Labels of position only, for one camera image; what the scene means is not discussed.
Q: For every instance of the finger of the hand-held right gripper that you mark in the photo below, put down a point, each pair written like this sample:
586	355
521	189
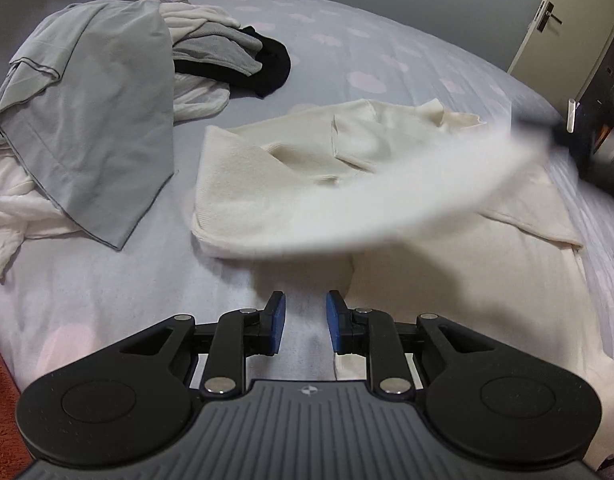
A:
547	129

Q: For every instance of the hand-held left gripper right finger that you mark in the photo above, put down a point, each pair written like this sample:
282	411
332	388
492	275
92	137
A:
334	320

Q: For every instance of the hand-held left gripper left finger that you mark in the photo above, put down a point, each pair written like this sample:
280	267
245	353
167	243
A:
278	322

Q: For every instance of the cream knit sweater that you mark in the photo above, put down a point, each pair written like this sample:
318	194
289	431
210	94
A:
287	195

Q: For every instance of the dark wardrobe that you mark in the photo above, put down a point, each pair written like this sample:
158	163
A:
607	80

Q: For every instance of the cream door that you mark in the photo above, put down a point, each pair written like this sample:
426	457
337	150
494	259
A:
552	55

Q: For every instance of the bed with lilac spotted sheet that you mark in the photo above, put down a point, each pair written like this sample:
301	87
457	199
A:
367	35

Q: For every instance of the black garment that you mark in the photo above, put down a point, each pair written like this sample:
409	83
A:
274	67

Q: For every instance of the light grey garment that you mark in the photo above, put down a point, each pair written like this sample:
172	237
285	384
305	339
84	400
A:
102	110

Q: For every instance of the grey ribbed garment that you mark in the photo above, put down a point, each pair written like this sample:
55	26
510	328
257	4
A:
212	52

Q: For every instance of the white crinkled garment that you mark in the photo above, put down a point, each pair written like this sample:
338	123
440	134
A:
17	210

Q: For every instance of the orange rug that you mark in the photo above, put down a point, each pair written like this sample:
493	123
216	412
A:
4	420

